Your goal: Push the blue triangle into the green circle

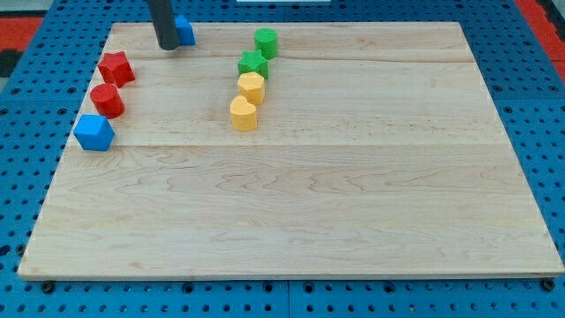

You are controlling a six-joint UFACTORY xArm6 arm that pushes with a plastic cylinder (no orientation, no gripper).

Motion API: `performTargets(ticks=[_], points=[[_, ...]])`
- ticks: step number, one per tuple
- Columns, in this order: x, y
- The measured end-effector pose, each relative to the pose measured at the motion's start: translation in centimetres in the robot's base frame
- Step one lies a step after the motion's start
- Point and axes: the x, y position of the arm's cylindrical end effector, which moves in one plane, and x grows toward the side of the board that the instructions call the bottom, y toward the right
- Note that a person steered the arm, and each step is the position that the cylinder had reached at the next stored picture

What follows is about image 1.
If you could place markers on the blue triangle block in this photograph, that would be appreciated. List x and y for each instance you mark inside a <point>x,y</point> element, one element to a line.
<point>185,31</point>

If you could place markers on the light wooden board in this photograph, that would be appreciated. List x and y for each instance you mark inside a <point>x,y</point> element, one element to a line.
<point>378,154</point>

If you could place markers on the yellow heart block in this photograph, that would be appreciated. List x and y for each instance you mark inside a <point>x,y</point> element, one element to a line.
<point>243,114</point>

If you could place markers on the yellow hexagon block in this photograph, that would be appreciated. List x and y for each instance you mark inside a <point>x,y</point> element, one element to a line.
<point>252,86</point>

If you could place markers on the green star block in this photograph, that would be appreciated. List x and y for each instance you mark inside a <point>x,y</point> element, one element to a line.
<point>253,61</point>

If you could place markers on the green cylinder block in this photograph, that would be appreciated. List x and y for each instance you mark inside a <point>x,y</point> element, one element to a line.
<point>266,40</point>

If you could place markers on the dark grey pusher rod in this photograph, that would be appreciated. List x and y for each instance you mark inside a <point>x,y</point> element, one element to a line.
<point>163,20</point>

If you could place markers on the red cylinder block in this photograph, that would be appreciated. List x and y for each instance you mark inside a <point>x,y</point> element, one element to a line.
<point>107,100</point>

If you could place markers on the blue hexagon block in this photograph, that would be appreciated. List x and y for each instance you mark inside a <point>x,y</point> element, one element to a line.
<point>93,132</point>

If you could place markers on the red star block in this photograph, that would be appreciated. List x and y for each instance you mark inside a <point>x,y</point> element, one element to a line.
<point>116,69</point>

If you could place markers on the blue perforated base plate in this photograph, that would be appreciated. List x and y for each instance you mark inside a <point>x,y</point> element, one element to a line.
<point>49,51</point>

